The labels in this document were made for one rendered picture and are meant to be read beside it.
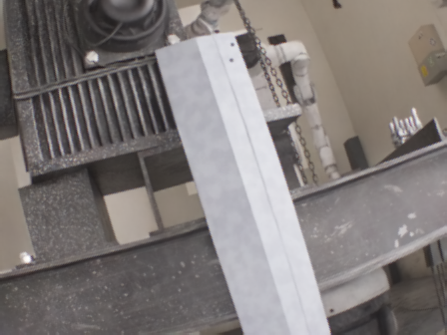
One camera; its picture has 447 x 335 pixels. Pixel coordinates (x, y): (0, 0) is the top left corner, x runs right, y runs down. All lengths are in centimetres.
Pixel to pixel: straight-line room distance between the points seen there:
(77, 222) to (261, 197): 45
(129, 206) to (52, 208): 334
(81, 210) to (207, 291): 36
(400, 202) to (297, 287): 41
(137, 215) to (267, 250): 353
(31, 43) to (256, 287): 84
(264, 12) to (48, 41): 396
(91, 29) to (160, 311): 73
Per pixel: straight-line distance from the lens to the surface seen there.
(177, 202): 457
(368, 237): 154
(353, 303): 229
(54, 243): 147
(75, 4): 162
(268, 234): 132
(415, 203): 160
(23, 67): 153
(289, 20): 541
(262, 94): 272
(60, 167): 143
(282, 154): 279
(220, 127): 135
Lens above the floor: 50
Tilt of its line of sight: 12 degrees up
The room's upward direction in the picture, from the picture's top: 18 degrees counter-clockwise
